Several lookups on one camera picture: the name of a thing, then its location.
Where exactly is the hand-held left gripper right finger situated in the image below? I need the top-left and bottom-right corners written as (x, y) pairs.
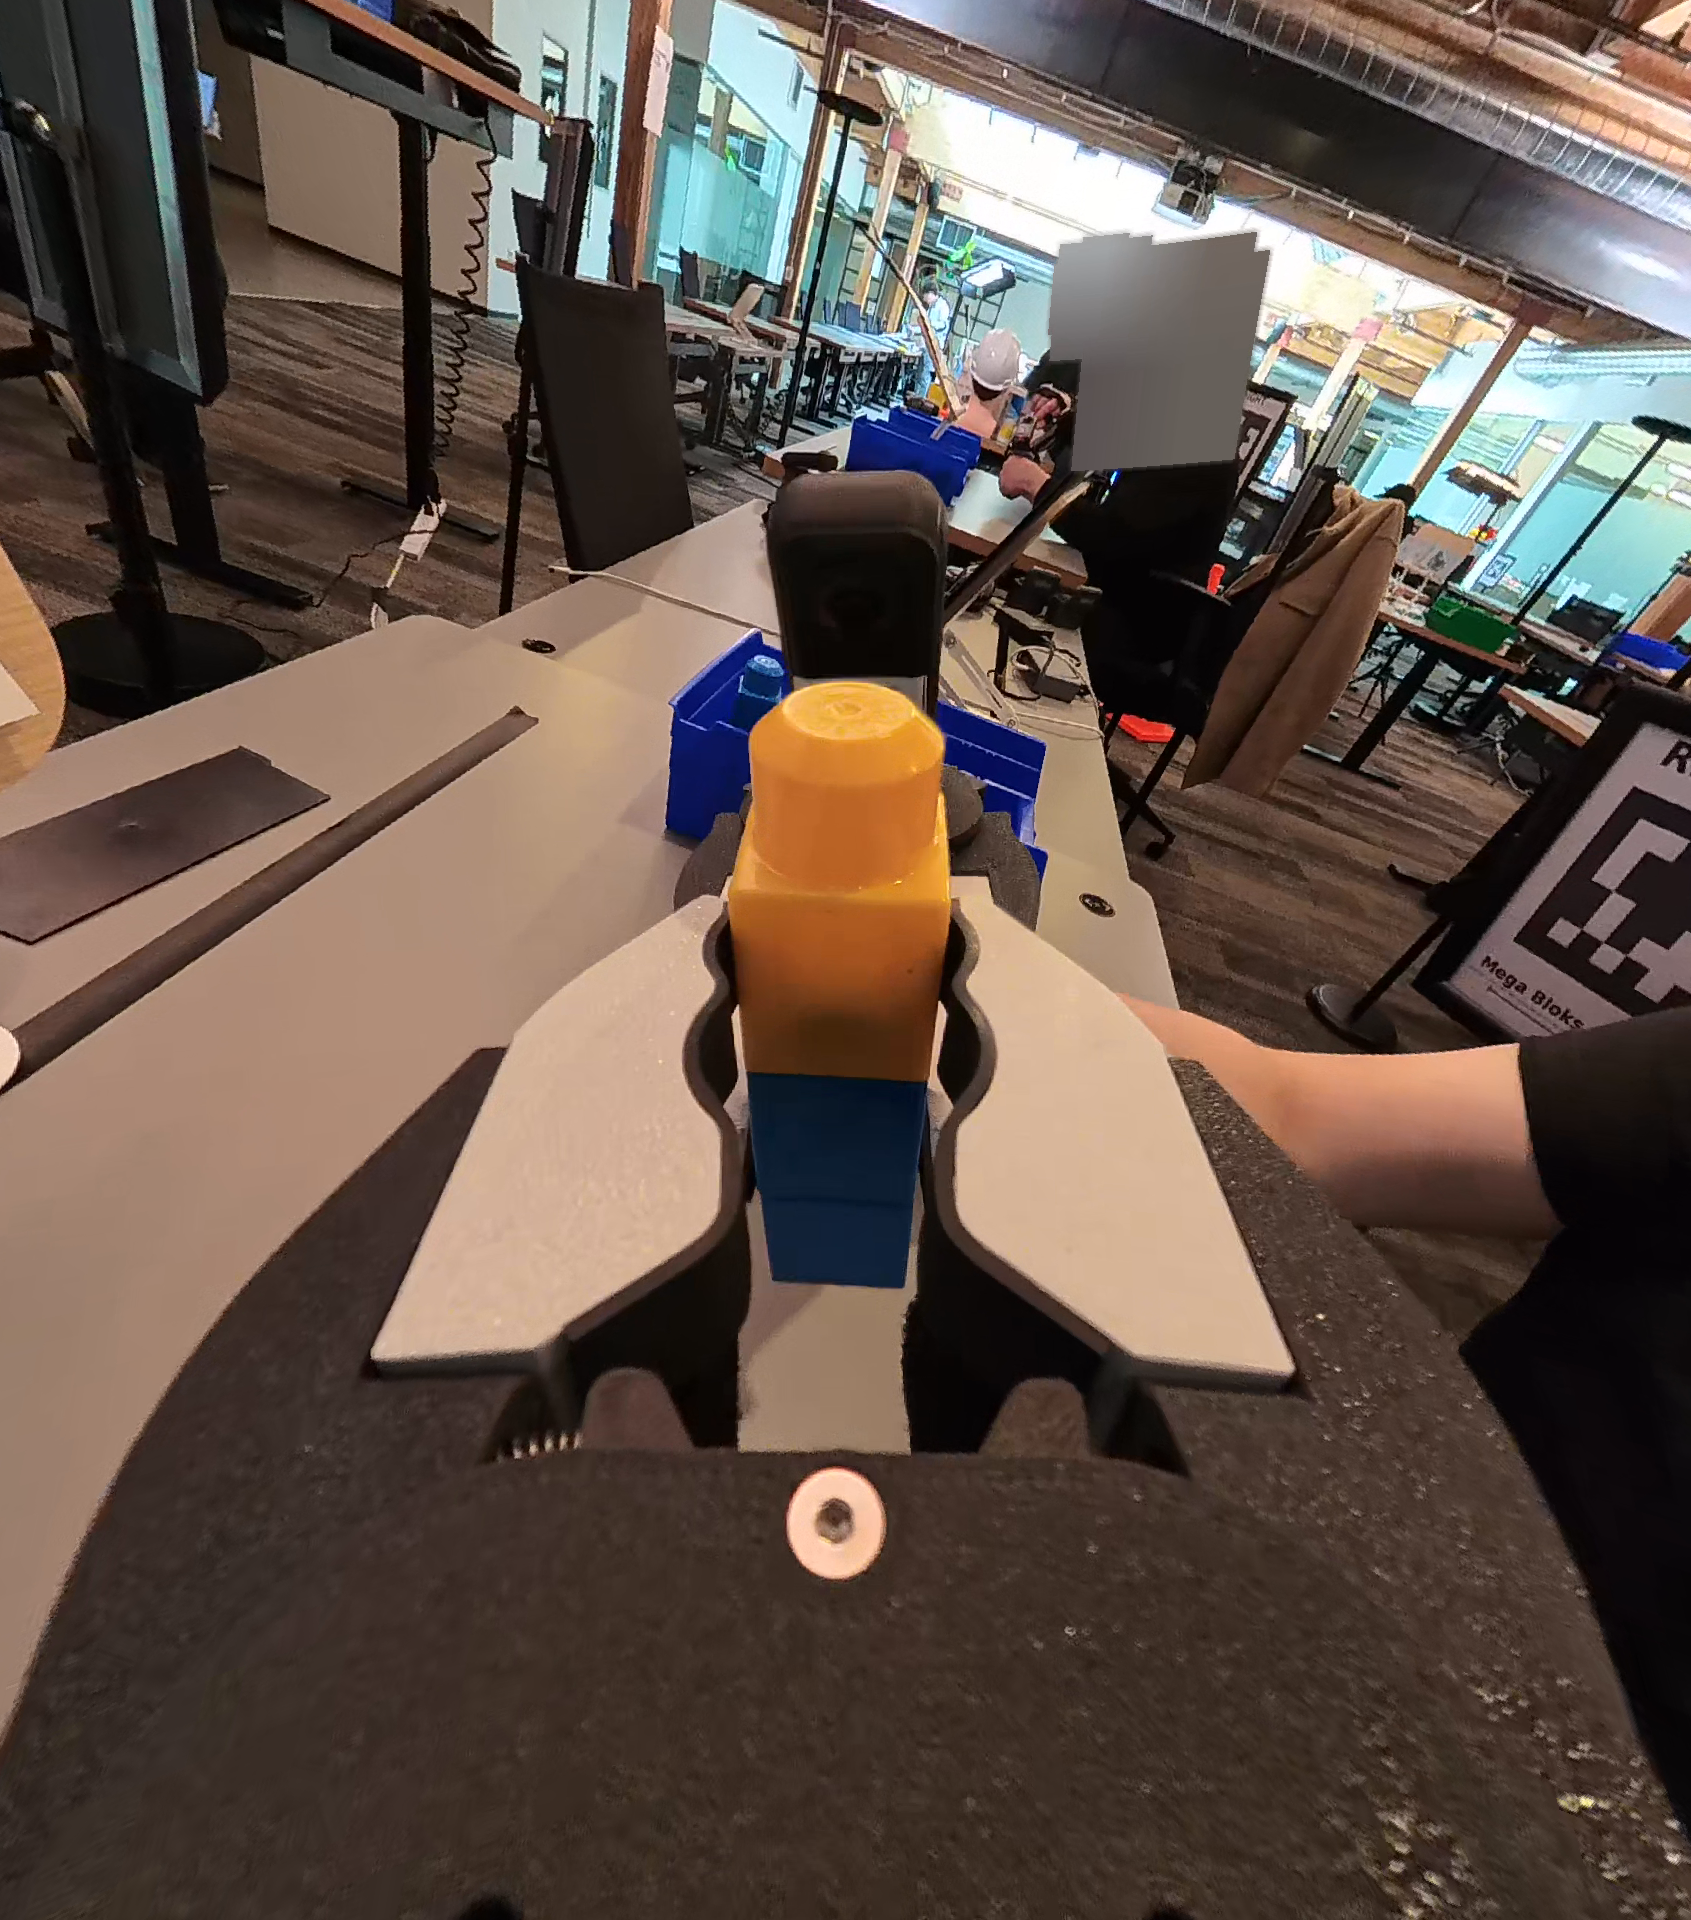
top-left (917, 900), bottom-right (1296, 1451)

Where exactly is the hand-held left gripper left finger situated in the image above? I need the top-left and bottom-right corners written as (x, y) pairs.
top-left (371, 895), bottom-right (751, 1428)

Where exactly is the blue plastic bin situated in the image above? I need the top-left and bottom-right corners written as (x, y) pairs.
top-left (841, 403), bottom-right (985, 507)
top-left (665, 630), bottom-right (1051, 889)

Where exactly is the orange mega block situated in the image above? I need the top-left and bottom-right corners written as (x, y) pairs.
top-left (727, 682), bottom-right (955, 1086)

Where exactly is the person's right forearm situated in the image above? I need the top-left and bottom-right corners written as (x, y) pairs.
top-left (1119, 992), bottom-right (1560, 1242)

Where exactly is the black panel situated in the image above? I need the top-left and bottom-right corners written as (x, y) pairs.
top-left (511, 252), bottom-right (699, 576)

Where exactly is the tan coat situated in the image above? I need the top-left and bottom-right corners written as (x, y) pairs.
top-left (1179, 483), bottom-right (1410, 799)

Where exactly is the standing desk with wooden top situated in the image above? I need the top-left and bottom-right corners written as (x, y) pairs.
top-left (211, 0), bottom-right (557, 545)

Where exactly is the black flat plate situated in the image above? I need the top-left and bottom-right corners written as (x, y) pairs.
top-left (0, 745), bottom-right (331, 943)

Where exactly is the person's black clothing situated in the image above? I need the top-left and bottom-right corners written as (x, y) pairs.
top-left (1458, 995), bottom-right (1691, 1920)

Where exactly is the marker sign board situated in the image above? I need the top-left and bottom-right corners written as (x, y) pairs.
top-left (1306, 686), bottom-right (1691, 1056)

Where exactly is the green plastic bin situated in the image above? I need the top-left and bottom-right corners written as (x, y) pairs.
top-left (1422, 591), bottom-right (1524, 658)

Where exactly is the black coiled cable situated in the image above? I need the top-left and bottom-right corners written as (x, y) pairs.
top-left (429, 142), bottom-right (499, 455)

